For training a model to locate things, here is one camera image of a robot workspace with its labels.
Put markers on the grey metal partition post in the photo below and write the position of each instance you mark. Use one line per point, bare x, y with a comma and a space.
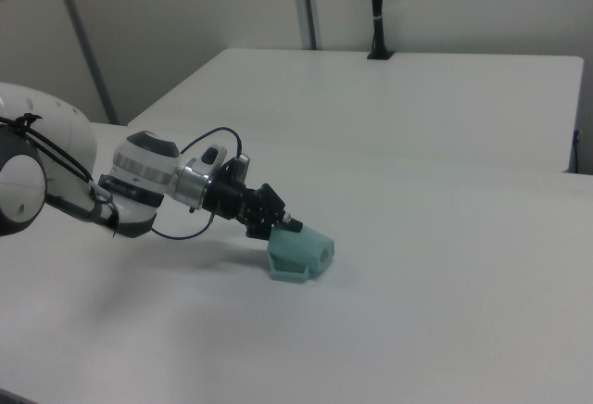
85, 42
306, 5

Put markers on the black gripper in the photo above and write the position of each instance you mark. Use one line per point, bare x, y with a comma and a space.
252, 209

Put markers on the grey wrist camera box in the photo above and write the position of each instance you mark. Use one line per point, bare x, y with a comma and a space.
242, 167

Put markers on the white rounded-corner table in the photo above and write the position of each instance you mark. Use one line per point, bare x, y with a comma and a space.
370, 107

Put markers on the black pole with white band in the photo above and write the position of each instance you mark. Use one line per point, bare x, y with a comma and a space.
379, 5

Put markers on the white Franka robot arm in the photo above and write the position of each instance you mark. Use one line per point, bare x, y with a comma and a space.
60, 144

